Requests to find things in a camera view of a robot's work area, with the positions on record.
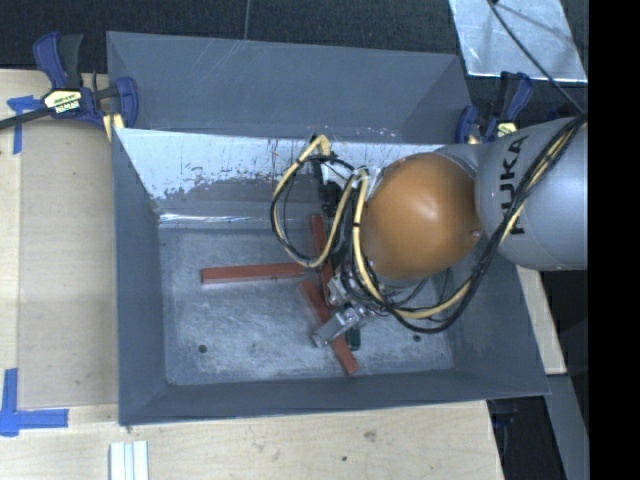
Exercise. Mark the red-brown flat block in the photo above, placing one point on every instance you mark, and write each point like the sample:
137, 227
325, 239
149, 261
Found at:
250, 272
346, 355

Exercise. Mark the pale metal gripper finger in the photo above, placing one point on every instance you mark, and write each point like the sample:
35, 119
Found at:
335, 292
334, 330

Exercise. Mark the grey metal bin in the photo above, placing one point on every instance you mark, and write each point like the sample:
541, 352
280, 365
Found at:
240, 313

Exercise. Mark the black cylinder on white bracket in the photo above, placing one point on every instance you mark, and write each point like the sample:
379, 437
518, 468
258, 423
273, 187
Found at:
331, 195

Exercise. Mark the pale wood flat board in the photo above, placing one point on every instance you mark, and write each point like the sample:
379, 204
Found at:
67, 268

